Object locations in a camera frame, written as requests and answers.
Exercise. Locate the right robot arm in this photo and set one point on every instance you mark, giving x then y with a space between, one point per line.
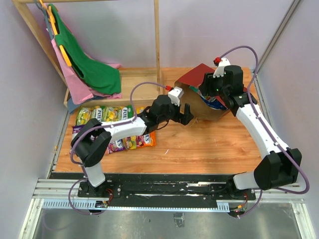
279 162

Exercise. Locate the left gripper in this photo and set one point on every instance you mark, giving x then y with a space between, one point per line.
185 118

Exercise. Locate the wooden clothes rack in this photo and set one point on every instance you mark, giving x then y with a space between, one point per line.
138 84

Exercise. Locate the red brown paper bag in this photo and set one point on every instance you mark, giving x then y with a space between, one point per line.
197 99

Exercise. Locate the aluminium frame post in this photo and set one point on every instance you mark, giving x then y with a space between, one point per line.
279 32

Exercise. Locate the purple Fox's candy bag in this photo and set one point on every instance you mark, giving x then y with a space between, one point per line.
116 146

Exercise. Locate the grey hanger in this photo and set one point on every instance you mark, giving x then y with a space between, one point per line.
48 17

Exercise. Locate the yellow snack pack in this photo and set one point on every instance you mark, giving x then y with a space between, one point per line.
138 110

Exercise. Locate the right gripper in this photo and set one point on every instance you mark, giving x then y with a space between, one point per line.
206 87

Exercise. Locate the teal mint Fox's candy bag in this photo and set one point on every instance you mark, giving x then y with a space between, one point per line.
212 102

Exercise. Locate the pink shirt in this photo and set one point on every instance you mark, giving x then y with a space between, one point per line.
79 91

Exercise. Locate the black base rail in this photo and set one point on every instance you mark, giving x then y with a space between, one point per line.
167 191

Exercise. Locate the green shirt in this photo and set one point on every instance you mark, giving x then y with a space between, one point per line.
97 75

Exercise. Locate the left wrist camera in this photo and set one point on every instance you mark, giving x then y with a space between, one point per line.
175 95

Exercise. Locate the green Fox's candy bag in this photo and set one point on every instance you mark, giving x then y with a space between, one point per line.
111 114
87 113

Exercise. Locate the blue grey cloth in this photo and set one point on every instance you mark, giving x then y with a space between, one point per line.
72 107

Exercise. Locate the purple snack bag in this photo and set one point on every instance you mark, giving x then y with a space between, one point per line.
77 131

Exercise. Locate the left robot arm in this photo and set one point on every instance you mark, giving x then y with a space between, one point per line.
92 141

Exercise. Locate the orange Fox's candy bag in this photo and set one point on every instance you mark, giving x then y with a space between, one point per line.
140 141

